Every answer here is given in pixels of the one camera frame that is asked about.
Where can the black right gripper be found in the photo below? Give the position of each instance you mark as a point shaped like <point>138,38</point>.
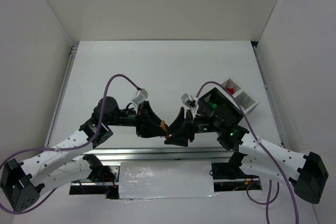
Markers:
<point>189,127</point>

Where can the green square lego brick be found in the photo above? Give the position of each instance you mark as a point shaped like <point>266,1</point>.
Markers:
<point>213,105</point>

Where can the brown lego plate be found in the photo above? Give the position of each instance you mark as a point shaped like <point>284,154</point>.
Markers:
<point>165,128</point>

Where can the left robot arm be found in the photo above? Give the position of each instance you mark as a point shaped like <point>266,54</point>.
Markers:
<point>23,183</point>

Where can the aluminium right rail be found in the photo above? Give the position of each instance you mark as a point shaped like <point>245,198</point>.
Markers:
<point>266,86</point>

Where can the aluminium front rail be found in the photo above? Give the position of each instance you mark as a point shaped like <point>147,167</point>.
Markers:
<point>137,154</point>

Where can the red green half-round lego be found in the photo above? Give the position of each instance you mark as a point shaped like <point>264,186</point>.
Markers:
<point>230,90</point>

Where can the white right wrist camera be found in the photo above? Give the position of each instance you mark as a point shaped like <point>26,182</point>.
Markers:
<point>190,102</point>

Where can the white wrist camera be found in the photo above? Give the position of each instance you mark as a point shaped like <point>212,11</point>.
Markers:
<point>190,102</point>
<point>140,96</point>

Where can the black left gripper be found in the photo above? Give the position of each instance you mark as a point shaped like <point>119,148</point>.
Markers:
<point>140,123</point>

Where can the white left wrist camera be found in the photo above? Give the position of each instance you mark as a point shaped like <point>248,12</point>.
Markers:
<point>140,96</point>

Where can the white taped cover sheet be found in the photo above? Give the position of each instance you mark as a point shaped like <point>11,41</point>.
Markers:
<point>172,179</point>

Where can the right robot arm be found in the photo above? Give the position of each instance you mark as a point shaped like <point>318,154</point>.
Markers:
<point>305,174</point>

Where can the black compartment container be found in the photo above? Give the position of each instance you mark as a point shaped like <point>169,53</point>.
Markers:
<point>230,108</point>

